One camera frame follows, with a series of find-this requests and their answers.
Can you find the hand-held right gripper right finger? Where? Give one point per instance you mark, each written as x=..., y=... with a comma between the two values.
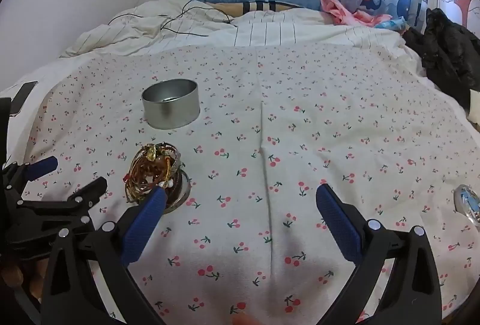
x=337, y=223

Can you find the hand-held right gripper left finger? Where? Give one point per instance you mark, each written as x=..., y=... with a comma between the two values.
x=144, y=227

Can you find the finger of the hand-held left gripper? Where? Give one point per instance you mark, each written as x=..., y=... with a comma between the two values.
x=92, y=192
x=41, y=165

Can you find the round metal tin lid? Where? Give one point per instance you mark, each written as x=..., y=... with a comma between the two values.
x=182, y=193

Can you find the jewelry pile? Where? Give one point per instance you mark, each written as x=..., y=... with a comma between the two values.
x=150, y=171

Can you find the round metal tin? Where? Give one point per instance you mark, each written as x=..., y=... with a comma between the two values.
x=170, y=111

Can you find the person's left hand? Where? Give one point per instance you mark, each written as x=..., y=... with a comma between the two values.
x=13, y=276

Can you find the black smartphone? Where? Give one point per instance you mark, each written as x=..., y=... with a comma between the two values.
x=24, y=92

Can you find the cherry print bed sheet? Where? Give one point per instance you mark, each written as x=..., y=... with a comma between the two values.
x=300, y=145

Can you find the shiny blue round object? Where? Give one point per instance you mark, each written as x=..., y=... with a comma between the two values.
x=467, y=203

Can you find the black jacket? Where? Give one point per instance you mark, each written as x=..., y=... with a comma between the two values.
x=446, y=51

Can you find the white striped duvet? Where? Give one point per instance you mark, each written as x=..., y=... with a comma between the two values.
x=262, y=32

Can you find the light blue cloth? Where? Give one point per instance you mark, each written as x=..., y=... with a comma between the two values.
x=392, y=25

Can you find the pink cloth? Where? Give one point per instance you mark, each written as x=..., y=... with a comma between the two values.
x=337, y=10

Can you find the striped pillow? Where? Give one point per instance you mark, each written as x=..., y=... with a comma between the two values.
x=262, y=6

